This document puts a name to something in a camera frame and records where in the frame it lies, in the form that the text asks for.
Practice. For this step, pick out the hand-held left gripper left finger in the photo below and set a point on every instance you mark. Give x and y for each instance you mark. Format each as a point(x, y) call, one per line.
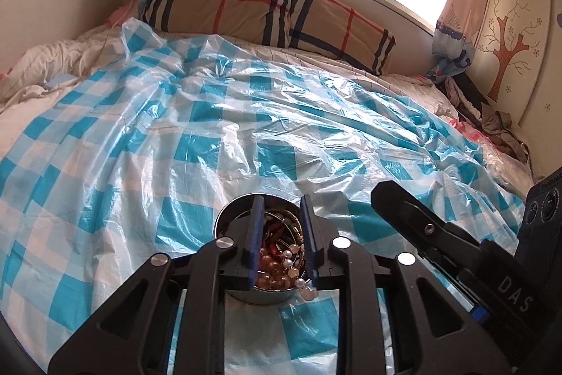
point(257, 234)

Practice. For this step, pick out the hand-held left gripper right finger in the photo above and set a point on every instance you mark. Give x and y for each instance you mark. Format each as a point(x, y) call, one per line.
point(309, 234)

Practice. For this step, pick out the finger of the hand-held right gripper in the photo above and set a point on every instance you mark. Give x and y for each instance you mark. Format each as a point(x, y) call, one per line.
point(408, 212)

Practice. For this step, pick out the stainless steel bowl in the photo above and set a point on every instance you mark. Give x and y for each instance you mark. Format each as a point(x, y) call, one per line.
point(232, 212)

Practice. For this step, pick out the engraved metal bangle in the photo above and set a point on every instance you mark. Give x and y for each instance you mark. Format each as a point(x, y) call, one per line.
point(289, 221)

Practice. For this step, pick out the crumpled clear plastic bag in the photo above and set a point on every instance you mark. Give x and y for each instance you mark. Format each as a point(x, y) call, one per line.
point(496, 164)

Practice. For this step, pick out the pile of dark clothes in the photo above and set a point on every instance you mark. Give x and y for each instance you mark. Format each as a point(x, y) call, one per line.
point(496, 124)

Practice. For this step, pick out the blue checked plastic sheet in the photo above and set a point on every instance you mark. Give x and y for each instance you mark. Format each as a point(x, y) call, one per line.
point(131, 164)

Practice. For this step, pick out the pink printed curtain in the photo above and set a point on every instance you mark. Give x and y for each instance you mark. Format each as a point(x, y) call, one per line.
point(461, 6)

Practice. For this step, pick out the tan plaid pillow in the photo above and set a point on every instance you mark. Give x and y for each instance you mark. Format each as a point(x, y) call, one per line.
point(246, 1)

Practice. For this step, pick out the white cabinet with tree decal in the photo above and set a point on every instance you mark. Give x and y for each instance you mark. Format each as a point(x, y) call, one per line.
point(518, 6)

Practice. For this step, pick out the white quilt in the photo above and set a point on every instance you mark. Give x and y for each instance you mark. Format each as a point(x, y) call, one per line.
point(52, 58)

